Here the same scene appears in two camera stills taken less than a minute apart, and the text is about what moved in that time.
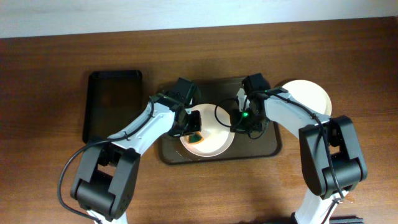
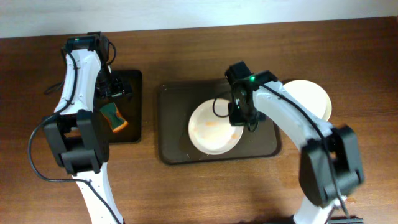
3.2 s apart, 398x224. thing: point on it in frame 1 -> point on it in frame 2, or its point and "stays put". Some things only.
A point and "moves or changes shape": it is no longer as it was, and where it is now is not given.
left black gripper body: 193,122 -> 117,88
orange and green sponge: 196,138 -> 115,118
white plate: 217,139 moves or changes shape
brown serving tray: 224,91 stays put
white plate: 310,96 stays put
